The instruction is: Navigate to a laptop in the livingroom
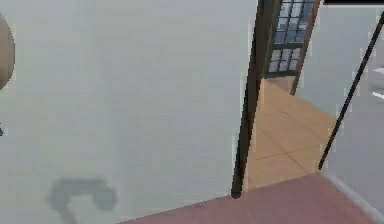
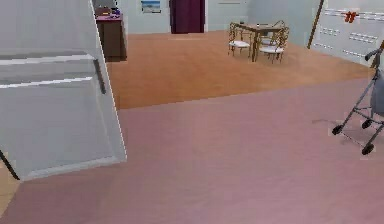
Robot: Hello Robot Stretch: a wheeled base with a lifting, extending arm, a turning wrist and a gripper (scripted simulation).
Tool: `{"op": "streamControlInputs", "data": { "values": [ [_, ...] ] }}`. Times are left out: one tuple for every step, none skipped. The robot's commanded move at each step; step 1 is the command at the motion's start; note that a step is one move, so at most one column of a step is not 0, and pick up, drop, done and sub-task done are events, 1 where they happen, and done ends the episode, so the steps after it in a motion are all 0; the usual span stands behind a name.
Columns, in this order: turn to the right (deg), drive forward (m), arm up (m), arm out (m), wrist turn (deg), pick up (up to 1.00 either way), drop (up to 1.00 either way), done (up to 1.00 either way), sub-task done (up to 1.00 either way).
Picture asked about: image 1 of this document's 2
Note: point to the dark framed grid window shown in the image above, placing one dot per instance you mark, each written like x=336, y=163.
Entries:
x=288, y=36

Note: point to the thin black door frame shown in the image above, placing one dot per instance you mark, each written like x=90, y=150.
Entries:
x=350, y=93

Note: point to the round brown wall object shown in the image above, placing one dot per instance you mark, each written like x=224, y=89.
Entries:
x=5, y=50

